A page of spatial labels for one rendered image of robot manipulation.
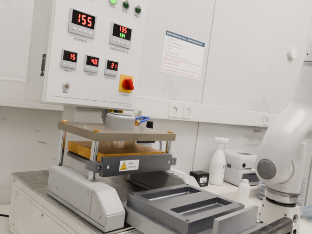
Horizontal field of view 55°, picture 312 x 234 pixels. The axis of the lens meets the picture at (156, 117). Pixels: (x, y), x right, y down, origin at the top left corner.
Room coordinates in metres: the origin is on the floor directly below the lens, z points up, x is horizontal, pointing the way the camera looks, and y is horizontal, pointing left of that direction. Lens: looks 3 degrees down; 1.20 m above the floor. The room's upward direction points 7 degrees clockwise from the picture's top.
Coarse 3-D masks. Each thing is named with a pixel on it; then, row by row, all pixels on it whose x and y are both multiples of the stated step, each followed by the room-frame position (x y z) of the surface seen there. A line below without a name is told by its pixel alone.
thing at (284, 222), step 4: (280, 220) 0.53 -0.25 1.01; (284, 220) 0.54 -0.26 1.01; (288, 220) 0.54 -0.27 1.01; (268, 224) 0.51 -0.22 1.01; (272, 224) 0.51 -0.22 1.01; (276, 224) 0.51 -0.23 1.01; (280, 224) 0.51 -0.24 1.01; (284, 224) 0.52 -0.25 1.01; (288, 224) 0.53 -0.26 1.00; (260, 228) 0.48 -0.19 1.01; (264, 228) 0.48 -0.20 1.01; (268, 228) 0.49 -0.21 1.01; (272, 228) 0.49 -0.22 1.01; (276, 228) 0.50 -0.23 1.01; (280, 228) 0.51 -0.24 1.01; (284, 228) 0.52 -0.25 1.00; (288, 228) 0.53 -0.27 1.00; (252, 232) 0.46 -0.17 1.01; (256, 232) 0.46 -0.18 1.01; (260, 232) 0.47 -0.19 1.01; (264, 232) 0.47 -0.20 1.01; (268, 232) 0.48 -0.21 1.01; (272, 232) 0.48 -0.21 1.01; (276, 232) 0.49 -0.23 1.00; (280, 232) 0.51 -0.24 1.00; (284, 232) 0.52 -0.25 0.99; (288, 232) 0.54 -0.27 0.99
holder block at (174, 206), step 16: (144, 192) 0.64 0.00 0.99; (160, 192) 0.66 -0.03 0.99; (176, 192) 0.71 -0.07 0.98; (192, 192) 0.73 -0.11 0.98; (208, 192) 0.71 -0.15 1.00; (144, 208) 0.58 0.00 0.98; (160, 208) 0.56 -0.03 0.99; (176, 208) 0.58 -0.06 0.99; (192, 208) 0.61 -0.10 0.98; (208, 208) 0.63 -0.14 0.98; (224, 208) 0.60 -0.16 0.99; (240, 208) 0.63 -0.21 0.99; (176, 224) 0.52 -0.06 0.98; (192, 224) 0.51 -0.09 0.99; (208, 224) 0.55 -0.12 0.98
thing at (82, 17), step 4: (76, 12) 0.83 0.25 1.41; (76, 16) 0.83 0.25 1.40; (80, 16) 0.84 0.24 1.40; (84, 16) 0.85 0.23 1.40; (88, 16) 0.86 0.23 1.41; (76, 20) 0.83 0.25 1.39; (80, 20) 0.84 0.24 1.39; (84, 20) 0.85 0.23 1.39; (88, 20) 0.86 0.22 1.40; (84, 24) 0.85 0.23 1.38; (88, 24) 0.86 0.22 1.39
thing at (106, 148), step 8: (72, 144) 0.78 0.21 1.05; (80, 144) 0.77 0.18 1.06; (88, 144) 0.78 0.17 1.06; (104, 144) 0.82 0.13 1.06; (112, 144) 0.80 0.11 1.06; (120, 144) 0.80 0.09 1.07; (128, 144) 0.87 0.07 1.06; (136, 144) 0.89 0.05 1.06; (72, 152) 0.79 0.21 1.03; (80, 152) 0.75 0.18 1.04; (88, 152) 0.73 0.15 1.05; (104, 152) 0.70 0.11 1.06; (112, 152) 0.72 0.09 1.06; (120, 152) 0.73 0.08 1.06; (128, 152) 0.74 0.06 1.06; (136, 152) 0.76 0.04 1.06; (144, 152) 0.77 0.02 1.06; (152, 152) 0.79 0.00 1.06; (160, 152) 0.82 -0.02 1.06; (80, 160) 0.75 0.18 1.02
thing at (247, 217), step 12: (132, 216) 0.59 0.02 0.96; (144, 216) 0.57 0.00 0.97; (228, 216) 0.52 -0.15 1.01; (240, 216) 0.55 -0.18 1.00; (252, 216) 0.58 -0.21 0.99; (144, 228) 0.56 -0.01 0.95; (156, 228) 0.54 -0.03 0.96; (168, 228) 0.53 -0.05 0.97; (216, 228) 0.49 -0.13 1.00; (228, 228) 0.52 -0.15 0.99; (240, 228) 0.55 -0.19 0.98; (252, 228) 0.58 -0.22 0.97
